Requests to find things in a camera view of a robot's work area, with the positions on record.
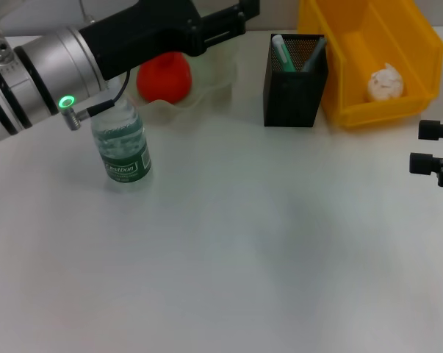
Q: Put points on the pale green glass fruit bowl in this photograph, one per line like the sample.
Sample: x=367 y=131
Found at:
x=214 y=77

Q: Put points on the black mesh pen holder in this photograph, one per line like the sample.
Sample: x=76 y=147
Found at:
x=294 y=99

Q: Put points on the white paper ball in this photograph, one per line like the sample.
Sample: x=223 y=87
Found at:
x=384 y=84

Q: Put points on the red-orange fruit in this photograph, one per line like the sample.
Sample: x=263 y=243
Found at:
x=164 y=81

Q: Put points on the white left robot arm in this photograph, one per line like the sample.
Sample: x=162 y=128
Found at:
x=41 y=73

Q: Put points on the clear green-label water bottle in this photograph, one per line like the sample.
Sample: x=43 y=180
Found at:
x=125 y=154

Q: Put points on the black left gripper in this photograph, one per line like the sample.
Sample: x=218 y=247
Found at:
x=144 y=33

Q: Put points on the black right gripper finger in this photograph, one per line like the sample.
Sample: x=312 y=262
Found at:
x=436 y=128
x=428 y=165

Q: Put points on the mint green pen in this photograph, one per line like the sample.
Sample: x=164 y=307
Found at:
x=281 y=51

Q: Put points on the yellow plastic bin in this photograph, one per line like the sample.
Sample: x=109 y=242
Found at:
x=357 y=55

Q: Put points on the grey glitter pen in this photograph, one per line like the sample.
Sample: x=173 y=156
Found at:
x=313 y=59

